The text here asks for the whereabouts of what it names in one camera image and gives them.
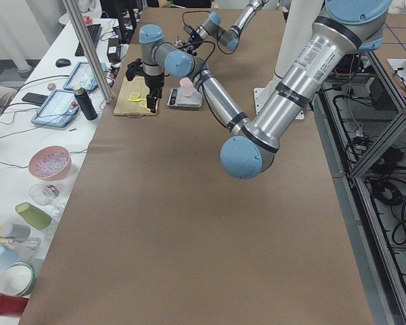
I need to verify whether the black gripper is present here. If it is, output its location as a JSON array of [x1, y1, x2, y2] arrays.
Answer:
[[144, 72, 164, 114], [186, 33, 202, 51]]

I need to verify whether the pink plastic cup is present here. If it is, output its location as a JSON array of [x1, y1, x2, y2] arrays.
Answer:
[[179, 77, 194, 98]]

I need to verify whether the glass sauce bottle metal cap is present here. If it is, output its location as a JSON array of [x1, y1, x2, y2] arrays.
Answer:
[[174, 37, 188, 51]]

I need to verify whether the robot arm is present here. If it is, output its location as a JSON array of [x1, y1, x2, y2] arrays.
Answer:
[[184, 0, 268, 55], [139, 1, 390, 179]]

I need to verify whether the digital kitchen scale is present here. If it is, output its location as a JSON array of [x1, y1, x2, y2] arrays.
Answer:
[[166, 88, 203, 109]]

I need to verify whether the green plastic cup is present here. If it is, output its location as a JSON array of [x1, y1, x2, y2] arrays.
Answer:
[[15, 202, 52, 230]]

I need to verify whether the grey plastic cup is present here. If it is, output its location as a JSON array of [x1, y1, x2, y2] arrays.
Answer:
[[0, 223, 31, 240]]

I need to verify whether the blue plastic cup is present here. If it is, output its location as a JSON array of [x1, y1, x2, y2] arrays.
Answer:
[[0, 245, 19, 271]]

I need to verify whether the red cup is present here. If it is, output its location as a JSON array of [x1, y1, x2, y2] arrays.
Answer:
[[0, 292, 28, 317]]

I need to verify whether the bamboo cutting board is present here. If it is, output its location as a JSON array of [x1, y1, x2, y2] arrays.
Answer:
[[113, 76, 158, 116]]

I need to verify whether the teach pendant far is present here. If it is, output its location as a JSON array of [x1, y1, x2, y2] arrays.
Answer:
[[63, 62, 97, 92]]

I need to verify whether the teach pendant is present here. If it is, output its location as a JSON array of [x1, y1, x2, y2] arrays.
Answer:
[[31, 89, 79, 128], [63, 62, 97, 92]]

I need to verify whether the black water bottle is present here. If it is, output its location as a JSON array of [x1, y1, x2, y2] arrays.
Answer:
[[73, 84, 97, 121]]

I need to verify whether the black keyboard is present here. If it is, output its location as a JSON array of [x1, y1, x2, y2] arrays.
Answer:
[[74, 23, 103, 58]]

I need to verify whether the teach pendant near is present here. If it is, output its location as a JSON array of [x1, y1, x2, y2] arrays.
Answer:
[[31, 89, 79, 128]]

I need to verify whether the black computer mouse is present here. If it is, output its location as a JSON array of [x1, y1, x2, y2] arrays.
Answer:
[[55, 58, 72, 68]]

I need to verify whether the black smartphone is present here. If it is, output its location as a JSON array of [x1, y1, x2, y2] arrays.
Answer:
[[22, 92, 48, 106]]

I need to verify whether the pink bowl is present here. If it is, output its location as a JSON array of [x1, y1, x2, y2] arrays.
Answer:
[[28, 146, 72, 181]]

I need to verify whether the wine glass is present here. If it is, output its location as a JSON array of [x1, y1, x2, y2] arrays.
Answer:
[[28, 183, 65, 218]]

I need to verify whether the white green rimmed bowl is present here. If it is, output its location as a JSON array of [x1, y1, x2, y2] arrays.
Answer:
[[0, 263, 36, 297]]

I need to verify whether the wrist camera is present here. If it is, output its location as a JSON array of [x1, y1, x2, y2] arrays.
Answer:
[[125, 58, 145, 81]]

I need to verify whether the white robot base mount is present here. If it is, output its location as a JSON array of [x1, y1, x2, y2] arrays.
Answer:
[[254, 1, 315, 113]]

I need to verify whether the aluminium frame post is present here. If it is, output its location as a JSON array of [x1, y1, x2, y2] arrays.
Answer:
[[63, 0, 113, 104]]

